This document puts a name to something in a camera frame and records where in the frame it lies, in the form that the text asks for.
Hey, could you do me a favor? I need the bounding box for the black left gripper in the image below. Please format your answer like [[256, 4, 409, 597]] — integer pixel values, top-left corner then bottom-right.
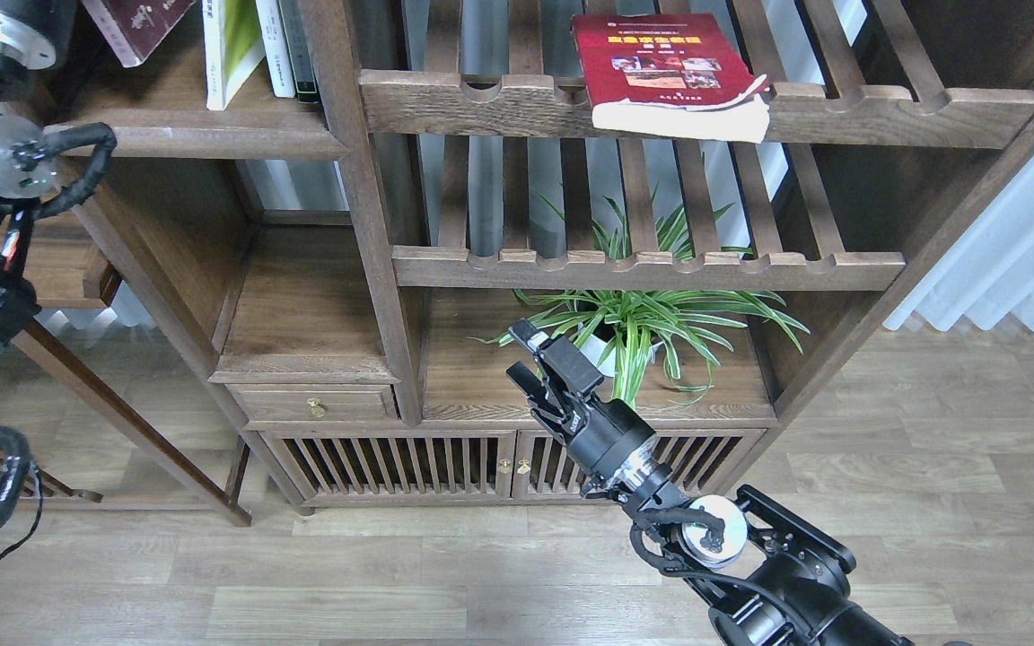
[[0, 1, 75, 70]]

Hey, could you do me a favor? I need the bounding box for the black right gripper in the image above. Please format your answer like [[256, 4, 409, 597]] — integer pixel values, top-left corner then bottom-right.
[[506, 319, 662, 499]]

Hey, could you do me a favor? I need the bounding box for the dark brown book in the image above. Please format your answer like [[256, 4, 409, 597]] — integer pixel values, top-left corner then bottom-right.
[[81, 1, 196, 68]]

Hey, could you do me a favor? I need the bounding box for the yellow green book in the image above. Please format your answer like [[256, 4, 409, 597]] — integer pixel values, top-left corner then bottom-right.
[[201, 1, 264, 111]]

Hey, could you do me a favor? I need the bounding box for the red book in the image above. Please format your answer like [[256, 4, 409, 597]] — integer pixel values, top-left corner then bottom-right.
[[572, 13, 770, 143]]

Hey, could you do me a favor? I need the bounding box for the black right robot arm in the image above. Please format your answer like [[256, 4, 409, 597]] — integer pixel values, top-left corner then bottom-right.
[[507, 319, 907, 645]]

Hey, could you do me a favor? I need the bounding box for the white plant pot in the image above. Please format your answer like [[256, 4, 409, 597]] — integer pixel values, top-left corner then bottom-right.
[[569, 310, 663, 391]]

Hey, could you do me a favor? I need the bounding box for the green spider plant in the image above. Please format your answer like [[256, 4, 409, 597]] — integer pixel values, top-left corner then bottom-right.
[[474, 188, 812, 409]]

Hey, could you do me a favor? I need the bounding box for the dark wooden bookshelf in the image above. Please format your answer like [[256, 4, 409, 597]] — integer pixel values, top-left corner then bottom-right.
[[5, 1, 1034, 511]]

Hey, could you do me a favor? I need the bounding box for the white upright book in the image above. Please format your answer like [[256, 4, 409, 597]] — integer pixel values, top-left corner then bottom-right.
[[255, 0, 296, 99]]

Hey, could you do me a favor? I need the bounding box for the grey black upright book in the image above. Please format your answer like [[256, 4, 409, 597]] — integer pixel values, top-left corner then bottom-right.
[[278, 0, 320, 105]]

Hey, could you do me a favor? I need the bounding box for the wooden side table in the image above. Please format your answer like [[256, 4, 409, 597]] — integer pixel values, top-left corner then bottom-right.
[[0, 124, 253, 527]]

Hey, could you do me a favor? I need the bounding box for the white curtain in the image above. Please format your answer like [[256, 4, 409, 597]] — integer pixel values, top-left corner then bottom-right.
[[883, 156, 1034, 331]]

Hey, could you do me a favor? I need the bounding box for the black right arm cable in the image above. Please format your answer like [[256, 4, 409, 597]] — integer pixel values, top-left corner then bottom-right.
[[629, 507, 805, 646]]

